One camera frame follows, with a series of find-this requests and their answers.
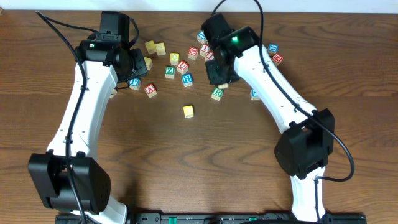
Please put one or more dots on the blue H block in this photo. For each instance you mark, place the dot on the blue H block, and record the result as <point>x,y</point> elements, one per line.
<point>187,80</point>

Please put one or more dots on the green Z block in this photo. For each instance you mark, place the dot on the green Z block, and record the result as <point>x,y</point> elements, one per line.
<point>170,72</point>

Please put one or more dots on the yellow s block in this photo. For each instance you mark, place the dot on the yellow s block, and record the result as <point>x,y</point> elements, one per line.
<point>160,49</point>
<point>148,62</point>

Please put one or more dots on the green R block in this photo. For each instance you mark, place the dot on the green R block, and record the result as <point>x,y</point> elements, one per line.
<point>217,94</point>

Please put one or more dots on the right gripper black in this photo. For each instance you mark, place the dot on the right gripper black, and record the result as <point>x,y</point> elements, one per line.
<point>216,74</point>

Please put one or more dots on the blue P block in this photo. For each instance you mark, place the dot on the blue P block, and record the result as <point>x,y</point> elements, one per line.
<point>135,84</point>

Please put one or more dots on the yellow K block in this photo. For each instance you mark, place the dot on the yellow K block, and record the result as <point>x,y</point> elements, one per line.
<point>113,93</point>

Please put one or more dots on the red E block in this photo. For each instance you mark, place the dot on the red E block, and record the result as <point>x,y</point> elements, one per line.
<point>193,53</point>

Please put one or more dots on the red I block lower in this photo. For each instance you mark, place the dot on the red I block lower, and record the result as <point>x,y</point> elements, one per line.
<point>209,56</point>

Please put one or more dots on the blue L block top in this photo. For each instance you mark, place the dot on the blue L block top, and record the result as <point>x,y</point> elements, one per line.
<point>201,37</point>

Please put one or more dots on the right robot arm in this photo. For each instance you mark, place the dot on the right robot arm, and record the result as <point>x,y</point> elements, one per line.
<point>304,146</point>

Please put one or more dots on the blue T block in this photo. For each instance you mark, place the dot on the blue T block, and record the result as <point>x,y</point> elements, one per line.
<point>254,96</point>

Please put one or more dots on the red U block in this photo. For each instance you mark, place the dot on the red U block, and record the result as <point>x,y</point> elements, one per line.
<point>182,67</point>

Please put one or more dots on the yellow block top left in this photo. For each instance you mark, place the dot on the yellow block top left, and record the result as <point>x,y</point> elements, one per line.
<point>150,46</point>

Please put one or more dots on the red I block upper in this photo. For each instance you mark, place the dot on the red I block upper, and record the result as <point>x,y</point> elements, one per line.
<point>204,49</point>

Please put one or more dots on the yellow o block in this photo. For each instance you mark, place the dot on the yellow o block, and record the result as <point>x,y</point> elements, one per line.
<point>174,58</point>
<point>223,86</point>

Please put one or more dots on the yellow S block top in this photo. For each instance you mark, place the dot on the yellow S block top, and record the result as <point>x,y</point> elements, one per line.
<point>160,49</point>

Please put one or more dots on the red A block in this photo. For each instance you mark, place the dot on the red A block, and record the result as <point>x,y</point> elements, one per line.
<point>150,90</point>

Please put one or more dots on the yellow C block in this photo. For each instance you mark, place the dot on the yellow C block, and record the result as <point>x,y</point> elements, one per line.
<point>188,111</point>

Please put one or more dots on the yellow S block left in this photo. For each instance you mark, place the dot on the yellow S block left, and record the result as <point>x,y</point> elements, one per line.
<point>148,62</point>

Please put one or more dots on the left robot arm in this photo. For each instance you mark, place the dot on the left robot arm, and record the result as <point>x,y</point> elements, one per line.
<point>67,176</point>

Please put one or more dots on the red i block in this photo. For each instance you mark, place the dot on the red i block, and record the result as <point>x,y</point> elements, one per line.
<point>209,56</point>
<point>204,49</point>

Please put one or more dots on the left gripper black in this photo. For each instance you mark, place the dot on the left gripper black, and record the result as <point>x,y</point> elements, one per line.
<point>138,63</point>

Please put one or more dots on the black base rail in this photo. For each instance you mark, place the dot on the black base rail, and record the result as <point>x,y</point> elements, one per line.
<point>268,218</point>

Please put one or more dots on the blue D block right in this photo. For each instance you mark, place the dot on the blue D block right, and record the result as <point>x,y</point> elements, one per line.
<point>272,49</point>

